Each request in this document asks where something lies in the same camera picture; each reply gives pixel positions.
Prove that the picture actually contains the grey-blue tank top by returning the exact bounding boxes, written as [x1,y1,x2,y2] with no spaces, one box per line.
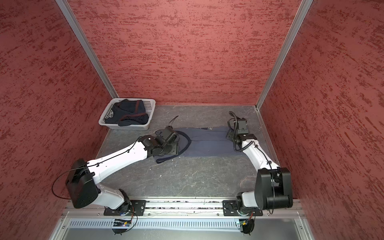
[154,127,240,164]

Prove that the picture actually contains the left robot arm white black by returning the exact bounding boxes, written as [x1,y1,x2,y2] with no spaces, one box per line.
[65,126,190,216]

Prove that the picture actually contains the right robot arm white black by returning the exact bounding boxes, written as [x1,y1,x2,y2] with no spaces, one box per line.
[227,111,294,216]

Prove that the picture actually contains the dark navy maroon-trimmed tank top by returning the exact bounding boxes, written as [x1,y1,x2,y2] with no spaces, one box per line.
[104,100,149,127]

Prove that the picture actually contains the white plastic laundry basket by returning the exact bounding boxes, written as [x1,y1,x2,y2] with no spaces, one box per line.
[99,98,156,131]

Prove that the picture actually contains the right small circuit board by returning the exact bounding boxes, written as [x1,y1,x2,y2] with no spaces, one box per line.
[239,220,251,229]

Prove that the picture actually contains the small circuit board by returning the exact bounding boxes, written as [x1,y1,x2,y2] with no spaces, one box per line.
[113,219,132,228]
[239,220,251,229]

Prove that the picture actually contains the left small circuit board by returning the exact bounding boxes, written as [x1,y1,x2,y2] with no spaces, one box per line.
[113,219,132,228]

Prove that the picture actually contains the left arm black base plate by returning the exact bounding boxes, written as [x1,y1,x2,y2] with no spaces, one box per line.
[104,200,147,217]

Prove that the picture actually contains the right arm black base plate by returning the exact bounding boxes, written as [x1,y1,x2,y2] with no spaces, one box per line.
[222,200,249,217]

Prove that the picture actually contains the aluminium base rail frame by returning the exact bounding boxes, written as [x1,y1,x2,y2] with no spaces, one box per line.
[50,198,315,240]

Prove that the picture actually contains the aluminium corner post left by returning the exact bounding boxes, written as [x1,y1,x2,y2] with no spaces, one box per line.
[56,0,119,98]

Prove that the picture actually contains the aluminium corner post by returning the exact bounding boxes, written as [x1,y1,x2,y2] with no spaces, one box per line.
[256,0,313,111]
[56,0,119,98]

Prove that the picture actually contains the white perforated cable duct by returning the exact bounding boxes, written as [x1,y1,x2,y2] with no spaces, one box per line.
[68,219,240,231]

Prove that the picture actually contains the aluminium corner post right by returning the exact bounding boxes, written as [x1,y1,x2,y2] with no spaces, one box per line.
[256,0,313,111]

